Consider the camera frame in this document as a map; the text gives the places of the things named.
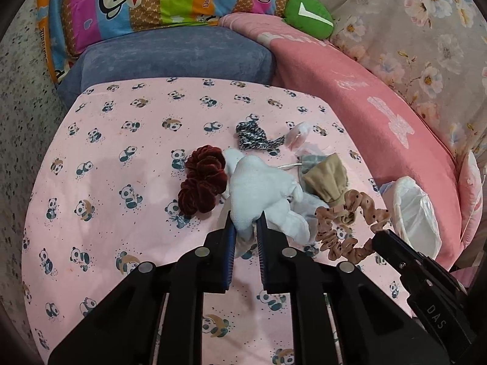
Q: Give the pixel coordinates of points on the black white striped scrunchie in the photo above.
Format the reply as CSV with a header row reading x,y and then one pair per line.
x,y
251,135

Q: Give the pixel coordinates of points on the clear plastic wrapper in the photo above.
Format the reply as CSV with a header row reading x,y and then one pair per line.
x,y
312,151

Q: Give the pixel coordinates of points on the green check mark pillow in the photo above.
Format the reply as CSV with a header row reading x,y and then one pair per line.
x,y
308,17

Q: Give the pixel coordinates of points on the pink floral pillow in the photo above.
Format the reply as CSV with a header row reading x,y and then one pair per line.
x,y
471,194

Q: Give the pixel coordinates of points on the white cloth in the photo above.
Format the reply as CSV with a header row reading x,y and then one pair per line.
x,y
258,186

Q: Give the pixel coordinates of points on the pink panda print sheet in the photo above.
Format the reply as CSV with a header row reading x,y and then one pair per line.
x,y
133,182

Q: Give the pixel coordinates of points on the cream trash bin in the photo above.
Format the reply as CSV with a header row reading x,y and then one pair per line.
x,y
396,205

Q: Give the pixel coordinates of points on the white plastic bin liner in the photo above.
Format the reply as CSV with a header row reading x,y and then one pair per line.
x,y
416,216

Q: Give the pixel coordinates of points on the pink dotted scrunchie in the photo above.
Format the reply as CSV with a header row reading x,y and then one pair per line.
x,y
334,235

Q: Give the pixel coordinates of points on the pink blanket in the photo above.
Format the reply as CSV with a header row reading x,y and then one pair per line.
x,y
361,102

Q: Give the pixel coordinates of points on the blue cushion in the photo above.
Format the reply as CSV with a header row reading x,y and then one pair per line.
x,y
171,57

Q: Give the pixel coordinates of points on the colourful striped monkey pillow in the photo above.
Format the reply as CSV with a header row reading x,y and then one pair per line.
x,y
152,0

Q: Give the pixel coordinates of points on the tan cloth pouch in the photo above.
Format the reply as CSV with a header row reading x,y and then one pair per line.
x,y
325,178

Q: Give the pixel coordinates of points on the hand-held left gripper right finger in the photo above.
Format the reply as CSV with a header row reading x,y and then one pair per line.
x,y
261,253

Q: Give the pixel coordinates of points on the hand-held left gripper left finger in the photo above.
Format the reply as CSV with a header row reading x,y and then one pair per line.
x,y
228,253

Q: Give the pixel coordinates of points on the grey floral quilt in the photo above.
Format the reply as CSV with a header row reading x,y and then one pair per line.
x,y
418,26

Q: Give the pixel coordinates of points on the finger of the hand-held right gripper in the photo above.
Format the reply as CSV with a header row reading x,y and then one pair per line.
x,y
395,253

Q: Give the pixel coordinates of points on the dark red velvet scrunchie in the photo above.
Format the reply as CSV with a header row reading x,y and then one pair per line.
x,y
201,182

